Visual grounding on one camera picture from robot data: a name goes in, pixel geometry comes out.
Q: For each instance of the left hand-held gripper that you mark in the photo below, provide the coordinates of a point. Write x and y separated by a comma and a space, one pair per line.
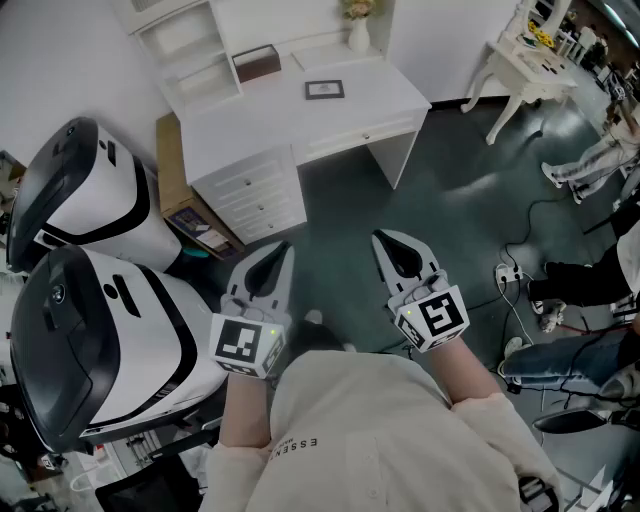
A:
245, 345

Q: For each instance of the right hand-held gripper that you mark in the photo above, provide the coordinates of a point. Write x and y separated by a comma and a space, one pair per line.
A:
435, 317

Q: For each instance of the black picture frame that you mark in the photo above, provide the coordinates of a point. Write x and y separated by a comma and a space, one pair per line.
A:
325, 90

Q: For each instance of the person's left forearm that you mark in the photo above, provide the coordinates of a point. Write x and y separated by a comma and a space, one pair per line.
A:
245, 410

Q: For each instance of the person's right forearm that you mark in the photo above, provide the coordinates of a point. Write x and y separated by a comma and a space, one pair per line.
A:
465, 372

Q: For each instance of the white desk with drawers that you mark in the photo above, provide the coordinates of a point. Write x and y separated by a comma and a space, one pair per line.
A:
260, 117

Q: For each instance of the person's white shoe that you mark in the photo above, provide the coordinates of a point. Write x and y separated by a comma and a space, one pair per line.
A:
313, 317

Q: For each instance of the person's dark trousers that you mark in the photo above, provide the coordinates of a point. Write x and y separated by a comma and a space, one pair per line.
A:
320, 338

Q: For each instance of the white power strip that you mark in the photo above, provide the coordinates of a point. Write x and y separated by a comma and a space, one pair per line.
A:
509, 274

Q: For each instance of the long cardboard box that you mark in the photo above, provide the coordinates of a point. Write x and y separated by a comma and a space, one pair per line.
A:
175, 175

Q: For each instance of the white and black robot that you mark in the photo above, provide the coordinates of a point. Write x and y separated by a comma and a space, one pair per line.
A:
95, 190
120, 350

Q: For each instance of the person's cream shirt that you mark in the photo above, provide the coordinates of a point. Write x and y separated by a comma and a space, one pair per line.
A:
380, 440

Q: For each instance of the dark brown open box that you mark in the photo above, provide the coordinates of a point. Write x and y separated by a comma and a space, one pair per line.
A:
257, 65

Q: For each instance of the black chair base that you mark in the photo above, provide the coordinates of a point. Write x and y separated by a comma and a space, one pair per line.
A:
570, 421

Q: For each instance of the flat white board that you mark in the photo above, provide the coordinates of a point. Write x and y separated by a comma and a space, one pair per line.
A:
335, 56

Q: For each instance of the white ornate table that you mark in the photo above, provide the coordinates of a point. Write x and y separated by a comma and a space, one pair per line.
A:
520, 70

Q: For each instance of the black office chair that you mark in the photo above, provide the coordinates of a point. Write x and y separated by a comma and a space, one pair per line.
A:
150, 491

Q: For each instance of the white ribbed vase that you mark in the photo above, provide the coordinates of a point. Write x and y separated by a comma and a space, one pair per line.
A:
359, 36

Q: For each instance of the black waist pack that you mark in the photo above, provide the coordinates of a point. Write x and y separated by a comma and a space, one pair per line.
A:
539, 495

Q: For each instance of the yellow sunflowers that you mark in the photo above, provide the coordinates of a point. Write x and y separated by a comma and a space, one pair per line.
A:
543, 38

